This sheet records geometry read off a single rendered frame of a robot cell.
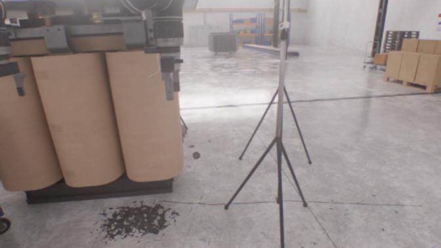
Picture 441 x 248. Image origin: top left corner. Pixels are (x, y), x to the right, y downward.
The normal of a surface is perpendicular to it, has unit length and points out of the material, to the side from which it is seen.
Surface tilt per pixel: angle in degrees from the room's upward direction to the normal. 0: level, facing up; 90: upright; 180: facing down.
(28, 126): 90
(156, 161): 90
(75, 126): 90
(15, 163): 90
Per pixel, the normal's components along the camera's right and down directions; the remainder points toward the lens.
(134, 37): 0.15, 0.32
